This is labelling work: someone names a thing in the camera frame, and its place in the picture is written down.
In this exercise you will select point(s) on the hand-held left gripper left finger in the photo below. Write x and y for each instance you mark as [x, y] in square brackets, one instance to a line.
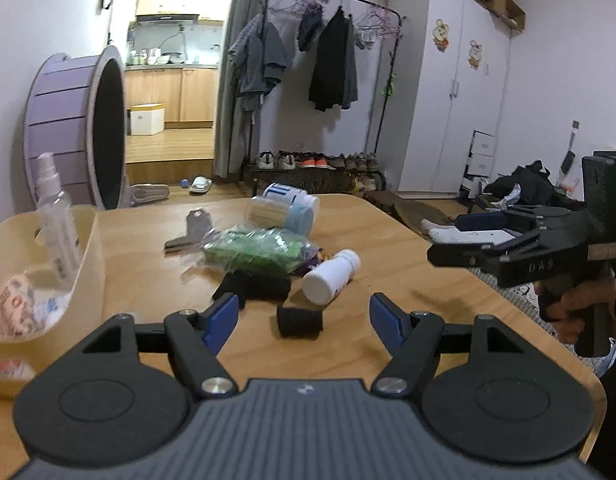
[223, 315]

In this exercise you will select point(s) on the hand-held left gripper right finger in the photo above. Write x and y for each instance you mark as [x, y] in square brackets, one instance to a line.
[385, 317]

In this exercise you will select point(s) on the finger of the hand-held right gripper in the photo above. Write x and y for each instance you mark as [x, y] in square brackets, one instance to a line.
[480, 221]
[527, 260]

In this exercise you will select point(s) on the bag of green sachets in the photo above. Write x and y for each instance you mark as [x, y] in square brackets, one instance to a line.
[248, 255]

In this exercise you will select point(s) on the white pill bottle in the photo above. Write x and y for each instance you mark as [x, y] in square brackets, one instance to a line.
[330, 275]

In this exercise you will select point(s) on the black fabric roll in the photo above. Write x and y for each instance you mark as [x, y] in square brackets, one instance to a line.
[300, 322]

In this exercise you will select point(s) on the purple snack packet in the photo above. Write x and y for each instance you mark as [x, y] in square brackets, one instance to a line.
[315, 258]

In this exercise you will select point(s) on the toothpick jar blue lid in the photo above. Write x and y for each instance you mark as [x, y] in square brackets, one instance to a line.
[268, 212]

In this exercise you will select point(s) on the large white blue-striped bottle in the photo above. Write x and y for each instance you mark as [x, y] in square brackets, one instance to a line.
[283, 192]

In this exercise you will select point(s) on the small white blue-label bottle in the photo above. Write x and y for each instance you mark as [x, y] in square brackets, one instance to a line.
[53, 307]

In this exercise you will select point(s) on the clear spray bottle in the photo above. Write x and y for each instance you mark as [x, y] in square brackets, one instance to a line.
[58, 225]

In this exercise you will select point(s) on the white bottle orange label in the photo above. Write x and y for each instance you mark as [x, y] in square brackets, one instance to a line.
[15, 305]

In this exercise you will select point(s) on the cream plastic storage basket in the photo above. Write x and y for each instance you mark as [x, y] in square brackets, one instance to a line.
[18, 225]

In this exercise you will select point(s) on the wooden desktop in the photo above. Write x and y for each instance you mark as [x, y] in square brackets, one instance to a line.
[153, 280]

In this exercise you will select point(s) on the person's right hand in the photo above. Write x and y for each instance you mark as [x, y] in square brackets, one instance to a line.
[582, 295]

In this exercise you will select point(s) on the pile of dark clothes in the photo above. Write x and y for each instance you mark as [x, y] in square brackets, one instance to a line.
[527, 185]

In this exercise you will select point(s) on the white drawer unit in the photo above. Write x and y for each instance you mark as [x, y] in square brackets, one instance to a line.
[481, 160]

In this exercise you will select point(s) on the metal bag clip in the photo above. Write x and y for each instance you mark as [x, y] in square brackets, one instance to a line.
[193, 227]

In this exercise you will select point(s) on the white wardrobe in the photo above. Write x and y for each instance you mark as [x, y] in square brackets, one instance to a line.
[447, 125]

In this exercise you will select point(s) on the white slipper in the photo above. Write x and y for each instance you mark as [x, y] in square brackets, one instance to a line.
[200, 185]

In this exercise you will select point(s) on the grey slipper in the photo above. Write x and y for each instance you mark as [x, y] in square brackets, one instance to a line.
[150, 194]

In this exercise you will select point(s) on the black clothes rack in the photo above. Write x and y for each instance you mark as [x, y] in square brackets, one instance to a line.
[382, 110]

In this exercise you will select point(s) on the cartoon wardrobe sticker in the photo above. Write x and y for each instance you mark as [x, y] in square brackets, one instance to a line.
[441, 35]
[475, 55]

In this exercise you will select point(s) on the row of shoes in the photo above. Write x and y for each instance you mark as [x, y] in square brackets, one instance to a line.
[313, 161]

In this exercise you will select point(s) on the grey curtain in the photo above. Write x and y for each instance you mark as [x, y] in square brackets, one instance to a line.
[238, 140]

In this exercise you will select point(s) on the white foam box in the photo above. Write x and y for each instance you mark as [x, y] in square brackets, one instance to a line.
[148, 120]

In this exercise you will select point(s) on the black hanging clothing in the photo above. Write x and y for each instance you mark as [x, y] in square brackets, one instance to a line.
[333, 65]

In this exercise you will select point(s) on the wooden kitchen base cabinet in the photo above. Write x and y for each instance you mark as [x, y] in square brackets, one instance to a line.
[188, 95]

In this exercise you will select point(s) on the purple clothes hangers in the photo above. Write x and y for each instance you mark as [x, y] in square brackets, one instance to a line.
[372, 20]

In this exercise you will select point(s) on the grey hanging shirt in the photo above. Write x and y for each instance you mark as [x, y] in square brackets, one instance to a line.
[260, 65]

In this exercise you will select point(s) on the small dark hanging garment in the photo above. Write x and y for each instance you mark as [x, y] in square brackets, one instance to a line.
[310, 30]

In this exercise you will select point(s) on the dishes on kitchen counter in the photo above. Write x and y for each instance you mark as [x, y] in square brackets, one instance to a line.
[153, 57]

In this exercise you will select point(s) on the purple cat exercise wheel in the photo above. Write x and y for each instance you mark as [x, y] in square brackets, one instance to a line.
[63, 100]

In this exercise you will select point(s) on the range hood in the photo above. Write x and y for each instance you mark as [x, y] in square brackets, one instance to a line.
[168, 17]

